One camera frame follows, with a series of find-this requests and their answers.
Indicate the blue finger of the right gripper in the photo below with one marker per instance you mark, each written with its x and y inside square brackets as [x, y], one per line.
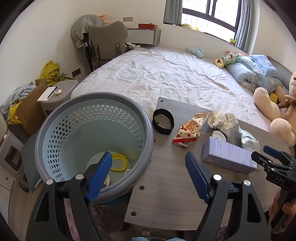
[272, 152]
[261, 160]

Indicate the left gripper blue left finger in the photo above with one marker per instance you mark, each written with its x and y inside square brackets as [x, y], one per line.
[49, 221]

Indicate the black framed window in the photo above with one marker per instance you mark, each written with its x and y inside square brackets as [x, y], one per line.
[219, 18]

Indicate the white bottle cap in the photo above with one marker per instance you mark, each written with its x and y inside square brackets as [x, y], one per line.
[219, 135]

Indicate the purple toothpaste box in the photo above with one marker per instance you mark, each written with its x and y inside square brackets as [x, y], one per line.
[229, 156]

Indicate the grey curtain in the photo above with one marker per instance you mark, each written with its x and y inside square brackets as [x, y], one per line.
[173, 12]
[243, 33]

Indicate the light blue wipes packet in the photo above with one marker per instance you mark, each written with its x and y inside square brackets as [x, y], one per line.
[248, 141]

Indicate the black pen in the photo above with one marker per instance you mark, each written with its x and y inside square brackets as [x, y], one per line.
[54, 89]

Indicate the grey high chair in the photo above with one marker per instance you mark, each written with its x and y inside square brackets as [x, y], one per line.
[108, 41]

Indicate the large beige teddy bear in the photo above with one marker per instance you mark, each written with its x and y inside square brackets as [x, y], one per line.
[281, 115]

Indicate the green plush toy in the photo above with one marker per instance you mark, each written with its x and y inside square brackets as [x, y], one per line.
[230, 58]

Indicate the small blue plush toy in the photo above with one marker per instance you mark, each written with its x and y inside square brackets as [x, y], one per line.
[199, 53]

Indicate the yellow red plush toy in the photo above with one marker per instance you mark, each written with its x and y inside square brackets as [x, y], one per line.
[219, 63]

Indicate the red box on shelf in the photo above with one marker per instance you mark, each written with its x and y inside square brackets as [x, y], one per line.
[147, 26]

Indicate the light blue blanket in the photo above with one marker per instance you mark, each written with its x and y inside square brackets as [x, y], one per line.
[18, 95]

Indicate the bed with white sheet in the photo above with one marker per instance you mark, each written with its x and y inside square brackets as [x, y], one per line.
[145, 75]

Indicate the rolled light blue quilt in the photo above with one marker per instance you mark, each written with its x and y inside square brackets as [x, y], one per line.
[247, 73]

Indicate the white notepad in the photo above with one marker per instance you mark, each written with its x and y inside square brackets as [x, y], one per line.
[44, 95]

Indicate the yellow toy block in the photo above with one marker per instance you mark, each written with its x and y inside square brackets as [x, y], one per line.
[273, 97]

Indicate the red snack wrapper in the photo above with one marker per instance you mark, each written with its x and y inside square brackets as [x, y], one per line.
[191, 130]

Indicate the right grey curtain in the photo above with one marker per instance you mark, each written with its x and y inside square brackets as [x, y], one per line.
[243, 33]

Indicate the dark green seat cushion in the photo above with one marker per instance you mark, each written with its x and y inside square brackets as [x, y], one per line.
[29, 163]

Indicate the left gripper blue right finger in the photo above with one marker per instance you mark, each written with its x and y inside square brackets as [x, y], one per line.
[247, 220]

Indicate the yellow bag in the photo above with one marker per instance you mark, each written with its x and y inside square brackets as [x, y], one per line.
[51, 74]

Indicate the grey bedside shelf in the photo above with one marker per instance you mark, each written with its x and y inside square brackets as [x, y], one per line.
[144, 36]

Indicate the crumpled white tissue paper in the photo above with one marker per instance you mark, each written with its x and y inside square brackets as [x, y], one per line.
[224, 122]

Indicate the small pink round object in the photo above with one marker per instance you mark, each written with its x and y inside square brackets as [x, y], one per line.
[58, 92]

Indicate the grey perforated trash basket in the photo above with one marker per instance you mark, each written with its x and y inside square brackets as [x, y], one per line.
[78, 133]

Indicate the blue floral pillow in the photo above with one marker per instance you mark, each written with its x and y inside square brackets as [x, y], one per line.
[265, 66]

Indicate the grey plastic stool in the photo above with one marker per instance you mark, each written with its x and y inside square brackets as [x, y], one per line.
[67, 87]

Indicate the left grey curtain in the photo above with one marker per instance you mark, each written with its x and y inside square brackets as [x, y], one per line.
[173, 12]

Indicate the brown cardboard box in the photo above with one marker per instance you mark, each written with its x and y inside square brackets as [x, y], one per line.
[30, 114]

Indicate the grey headboard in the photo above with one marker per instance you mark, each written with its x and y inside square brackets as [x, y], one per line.
[283, 71]

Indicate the grey cloth covered fan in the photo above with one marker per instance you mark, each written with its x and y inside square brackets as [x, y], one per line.
[81, 26]

